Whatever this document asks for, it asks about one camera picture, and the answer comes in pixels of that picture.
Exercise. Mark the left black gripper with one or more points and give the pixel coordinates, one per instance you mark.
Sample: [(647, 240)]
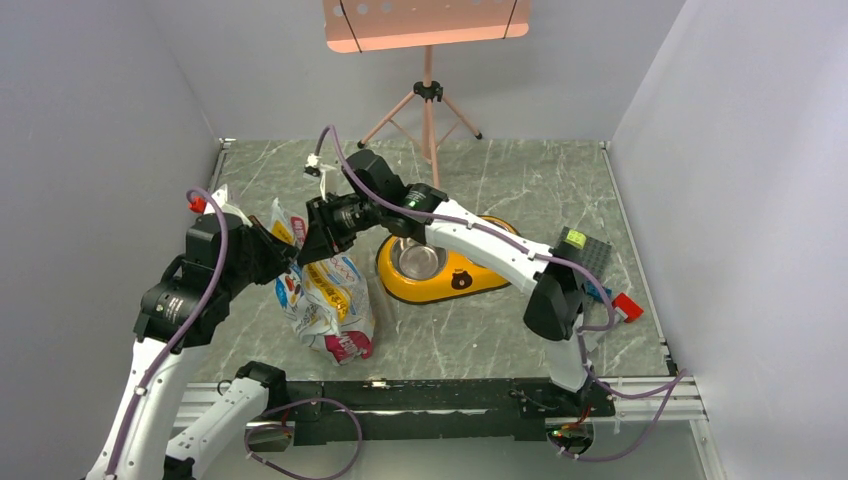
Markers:
[(281, 254)]

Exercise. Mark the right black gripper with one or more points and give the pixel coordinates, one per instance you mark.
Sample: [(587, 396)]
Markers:
[(323, 230)]

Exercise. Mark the pet food bag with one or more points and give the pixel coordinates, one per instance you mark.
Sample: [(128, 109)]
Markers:
[(327, 306)]

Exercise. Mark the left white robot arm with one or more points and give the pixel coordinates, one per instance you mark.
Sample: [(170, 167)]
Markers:
[(174, 329)]

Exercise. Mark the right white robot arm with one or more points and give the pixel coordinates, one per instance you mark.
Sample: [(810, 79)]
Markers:
[(550, 276)]

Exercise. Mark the yellow double pet bowl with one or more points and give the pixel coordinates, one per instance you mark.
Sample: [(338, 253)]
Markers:
[(419, 274)]

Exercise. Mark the pink music stand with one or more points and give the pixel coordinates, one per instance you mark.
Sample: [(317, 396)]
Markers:
[(371, 26)]

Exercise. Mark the green building brick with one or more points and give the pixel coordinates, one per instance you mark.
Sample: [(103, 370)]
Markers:
[(575, 238)]

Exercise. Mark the blue building brick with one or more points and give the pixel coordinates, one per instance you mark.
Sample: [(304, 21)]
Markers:
[(596, 291)]

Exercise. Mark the grey building baseplate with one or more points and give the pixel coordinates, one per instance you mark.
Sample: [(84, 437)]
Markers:
[(595, 257)]

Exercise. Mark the red grey toy tool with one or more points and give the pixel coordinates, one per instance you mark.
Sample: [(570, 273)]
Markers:
[(625, 309)]

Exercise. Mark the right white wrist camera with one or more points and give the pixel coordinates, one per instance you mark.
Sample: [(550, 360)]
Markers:
[(326, 175)]

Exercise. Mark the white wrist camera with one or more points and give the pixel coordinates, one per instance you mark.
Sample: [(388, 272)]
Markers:
[(326, 175), (227, 202)]

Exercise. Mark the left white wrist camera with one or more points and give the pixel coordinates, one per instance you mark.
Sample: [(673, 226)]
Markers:
[(227, 202)]

